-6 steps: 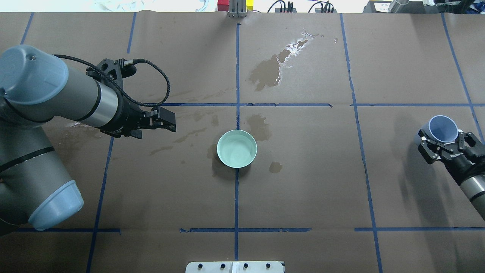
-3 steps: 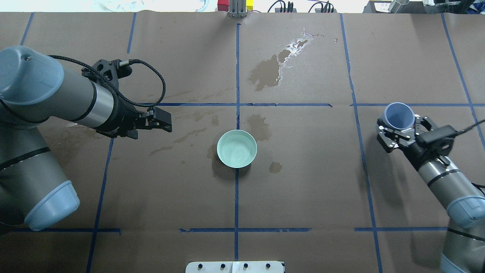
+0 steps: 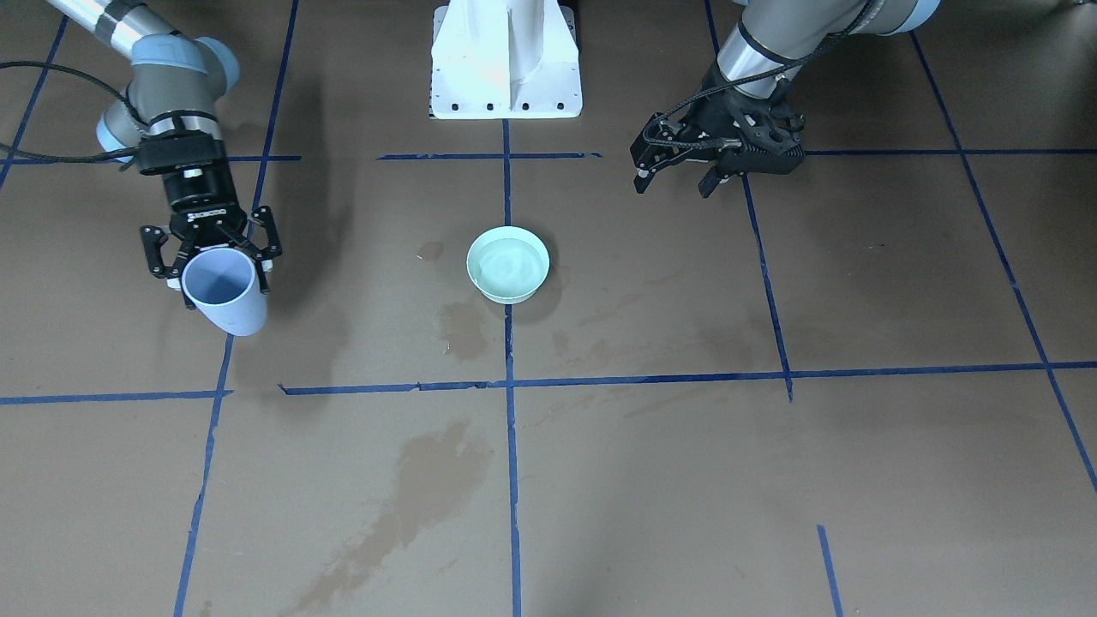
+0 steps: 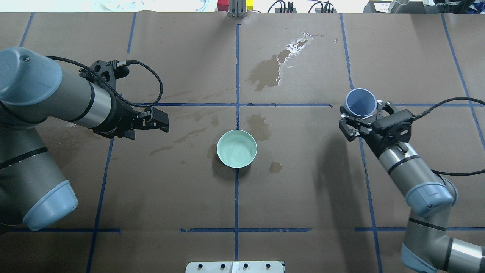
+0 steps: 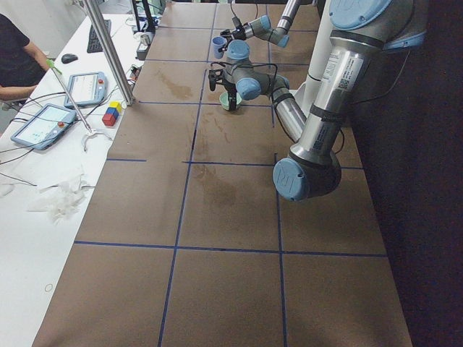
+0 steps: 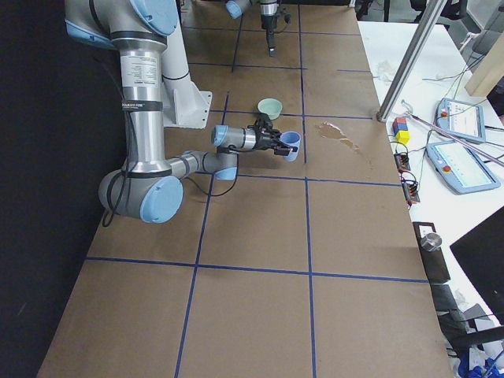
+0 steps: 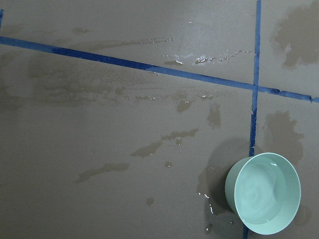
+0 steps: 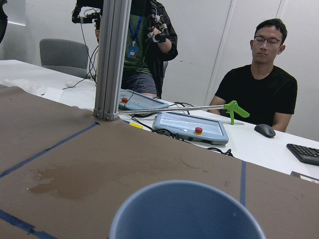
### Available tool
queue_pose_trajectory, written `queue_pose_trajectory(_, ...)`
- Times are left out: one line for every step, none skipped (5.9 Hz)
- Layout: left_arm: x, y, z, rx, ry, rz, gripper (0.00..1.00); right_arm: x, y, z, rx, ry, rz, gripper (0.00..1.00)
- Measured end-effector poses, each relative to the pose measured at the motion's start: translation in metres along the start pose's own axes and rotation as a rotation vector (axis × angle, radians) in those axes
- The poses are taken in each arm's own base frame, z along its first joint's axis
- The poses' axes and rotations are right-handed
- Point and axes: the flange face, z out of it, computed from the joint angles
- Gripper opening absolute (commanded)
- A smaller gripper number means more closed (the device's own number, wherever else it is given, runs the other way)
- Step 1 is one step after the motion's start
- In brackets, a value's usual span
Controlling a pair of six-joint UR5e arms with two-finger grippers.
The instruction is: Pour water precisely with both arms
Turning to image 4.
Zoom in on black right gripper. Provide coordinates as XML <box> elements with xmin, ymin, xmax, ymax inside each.
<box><xmin>338</xmin><ymin>100</ymin><xmax>399</xmax><ymax>158</ymax></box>

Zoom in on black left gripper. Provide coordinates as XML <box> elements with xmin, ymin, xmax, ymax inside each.
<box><xmin>92</xmin><ymin>96</ymin><xmax>170</xmax><ymax>140</ymax></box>

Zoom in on light blue plastic cup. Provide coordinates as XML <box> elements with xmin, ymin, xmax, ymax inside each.
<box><xmin>343</xmin><ymin>88</ymin><xmax>377</xmax><ymax>118</ymax></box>

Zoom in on mint green bowl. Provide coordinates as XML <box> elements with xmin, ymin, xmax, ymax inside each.
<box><xmin>216</xmin><ymin>130</ymin><xmax>258</xmax><ymax>169</ymax></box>

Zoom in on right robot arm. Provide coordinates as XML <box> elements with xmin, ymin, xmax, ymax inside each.
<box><xmin>339</xmin><ymin>99</ymin><xmax>485</xmax><ymax>273</ymax></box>

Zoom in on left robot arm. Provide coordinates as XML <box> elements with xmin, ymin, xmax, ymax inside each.
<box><xmin>0</xmin><ymin>47</ymin><xmax>169</xmax><ymax>234</ymax></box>

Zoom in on steel cylinder cup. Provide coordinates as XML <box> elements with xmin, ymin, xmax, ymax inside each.
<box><xmin>388</xmin><ymin>0</ymin><xmax>410</xmax><ymax>14</ymax></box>

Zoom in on red blue yellow blocks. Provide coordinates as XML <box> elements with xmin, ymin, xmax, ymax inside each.
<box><xmin>217</xmin><ymin>0</ymin><xmax>254</xmax><ymax>12</ymax></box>

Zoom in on black power strip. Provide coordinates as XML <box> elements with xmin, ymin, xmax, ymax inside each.
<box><xmin>265</xmin><ymin>0</ymin><xmax>337</xmax><ymax>13</ymax></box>

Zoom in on black camera mount on right wrist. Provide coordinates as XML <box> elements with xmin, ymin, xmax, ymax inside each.
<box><xmin>372</xmin><ymin>110</ymin><xmax>414</xmax><ymax>142</ymax></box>

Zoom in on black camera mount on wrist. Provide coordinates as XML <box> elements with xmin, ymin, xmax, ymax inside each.
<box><xmin>372</xmin><ymin>110</ymin><xmax>414</xmax><ymax>142</ymax></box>
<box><xmin>79</xmin><ymin>60</ymin><xmax>130</xmax><ymax>88</ymax></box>

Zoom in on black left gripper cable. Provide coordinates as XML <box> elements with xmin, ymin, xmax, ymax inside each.
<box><xmin>46</xmin><ymin>56</ymin><xmax>164</xmax><ymax>108</ymax></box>

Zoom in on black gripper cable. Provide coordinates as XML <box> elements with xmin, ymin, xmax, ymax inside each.
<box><xmin>46</xmin><ymin>56</ymin><xmax>164</xmax><ymax>108</ymax></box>
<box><xmin>411</xmin><ymin>97</ymin><xmax>485</xmax><ymax>177</ymax></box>

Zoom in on black camera mount on left wrist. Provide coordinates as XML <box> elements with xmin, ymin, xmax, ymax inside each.
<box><xmin>79</xmin><ymin>60</ymin><xmax>130</xmax><ymax>88</ymax></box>

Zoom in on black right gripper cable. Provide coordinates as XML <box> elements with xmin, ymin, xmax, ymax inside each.
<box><xmin>411</xmin><ymin>97</ymin><xmax>485</xmax><ymax>177</ymax></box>

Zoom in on aluminium frame post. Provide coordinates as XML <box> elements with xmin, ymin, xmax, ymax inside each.
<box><xmin>227</xmin><ymin>0</ymin><xmax>247</xmax><ymax>18</ymax></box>

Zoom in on white camera mast with base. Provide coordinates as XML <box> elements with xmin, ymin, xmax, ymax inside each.
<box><xmin>185</xmin><ymin>260</ymin><xmax>286</xmax><ymax>273</ymax></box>

